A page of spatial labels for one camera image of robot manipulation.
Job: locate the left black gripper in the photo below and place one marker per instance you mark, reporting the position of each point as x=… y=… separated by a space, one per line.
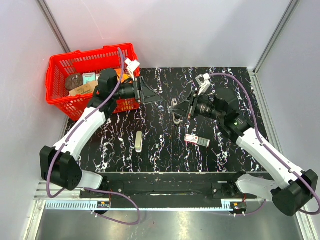
x=146 y=90

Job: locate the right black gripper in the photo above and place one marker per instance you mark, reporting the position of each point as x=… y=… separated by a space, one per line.
x=182 y=108

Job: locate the beige stapler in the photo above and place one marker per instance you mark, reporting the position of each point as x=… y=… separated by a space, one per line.
x=138 y=141
x=176 y=118

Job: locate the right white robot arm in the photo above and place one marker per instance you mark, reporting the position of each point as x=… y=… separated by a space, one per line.
x=290 y=189

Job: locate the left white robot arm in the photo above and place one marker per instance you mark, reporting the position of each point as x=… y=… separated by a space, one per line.
x=58 y=164

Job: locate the white red staple box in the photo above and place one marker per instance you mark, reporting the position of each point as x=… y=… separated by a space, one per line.
x=193 y=139

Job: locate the red plastic shopping basket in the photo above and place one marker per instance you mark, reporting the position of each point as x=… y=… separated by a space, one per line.
x=79 y=62

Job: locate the brown cardboard box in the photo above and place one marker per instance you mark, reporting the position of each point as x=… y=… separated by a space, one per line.
x=87 y=88

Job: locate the teal white small box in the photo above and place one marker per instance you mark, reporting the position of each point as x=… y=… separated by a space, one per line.
x=89 y=77

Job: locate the brown round bread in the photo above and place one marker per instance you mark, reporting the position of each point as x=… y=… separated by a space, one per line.
x=73 y=81

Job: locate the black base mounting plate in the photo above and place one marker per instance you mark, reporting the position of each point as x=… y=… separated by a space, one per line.
x=190 y=190

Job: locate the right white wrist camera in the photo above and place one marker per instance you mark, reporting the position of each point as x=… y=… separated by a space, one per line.
x=204 y=83

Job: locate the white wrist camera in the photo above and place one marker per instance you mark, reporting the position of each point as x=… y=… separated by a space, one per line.
x=204 y=83
x=131 y=67

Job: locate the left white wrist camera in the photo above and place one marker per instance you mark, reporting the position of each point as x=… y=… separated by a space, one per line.
x=131 y=67

